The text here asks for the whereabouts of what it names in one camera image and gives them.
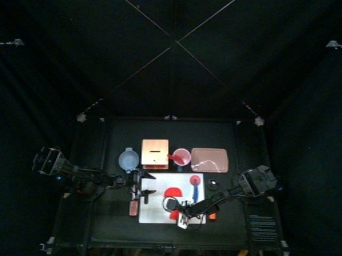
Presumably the pink rectangular tray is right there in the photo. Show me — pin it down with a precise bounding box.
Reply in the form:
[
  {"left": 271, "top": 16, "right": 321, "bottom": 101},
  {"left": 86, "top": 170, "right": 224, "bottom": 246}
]
[{"left": 189, "top": 147, "right": 229, "bottom": 174}]

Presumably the pink cup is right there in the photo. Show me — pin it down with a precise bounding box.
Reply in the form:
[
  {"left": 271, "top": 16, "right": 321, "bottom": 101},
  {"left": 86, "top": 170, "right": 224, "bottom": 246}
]
[{"left": 170, "top": 147, "right": 192, "bottom": 167}]

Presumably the wooden box with slot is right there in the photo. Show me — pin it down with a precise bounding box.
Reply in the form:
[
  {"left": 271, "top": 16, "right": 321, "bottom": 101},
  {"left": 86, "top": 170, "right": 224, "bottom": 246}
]
[{"left": 140, "top": 138, "right": 170, "bottom": 170}]

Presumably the light blue bowl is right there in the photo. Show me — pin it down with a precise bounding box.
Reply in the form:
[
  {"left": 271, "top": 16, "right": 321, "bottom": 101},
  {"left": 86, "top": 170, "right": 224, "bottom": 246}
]
[{"left": 117, "top": 147, "right": 140, "bottom": 174}]

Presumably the blue-handled red wheel cutter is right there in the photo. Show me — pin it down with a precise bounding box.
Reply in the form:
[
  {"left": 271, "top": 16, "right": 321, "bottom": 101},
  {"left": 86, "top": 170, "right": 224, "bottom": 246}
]
[{"left": 188, "top": 175, "right": 202, "bottom": 204}]

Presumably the red spoon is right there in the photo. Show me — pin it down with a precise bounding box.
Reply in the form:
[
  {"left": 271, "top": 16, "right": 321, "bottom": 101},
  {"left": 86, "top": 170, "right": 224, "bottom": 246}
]
[{"left": 166, "top": 153, "right": 185, "bottom": 165}]

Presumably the thin white cord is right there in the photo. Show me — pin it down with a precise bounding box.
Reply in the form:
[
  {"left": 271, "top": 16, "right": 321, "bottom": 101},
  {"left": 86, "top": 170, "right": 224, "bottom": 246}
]
[
  {"left": 122, "top": 0, "right": 261, "bottom": 118},
  {"left": 81, "top": 0, "right": 236, "bottom": 116}
]

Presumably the small pink-brown cylinder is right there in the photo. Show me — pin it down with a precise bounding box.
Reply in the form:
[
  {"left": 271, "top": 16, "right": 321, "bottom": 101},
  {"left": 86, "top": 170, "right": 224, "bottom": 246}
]
[{"left": 128, "top": 199, "right": 140, "bottom": 217}]

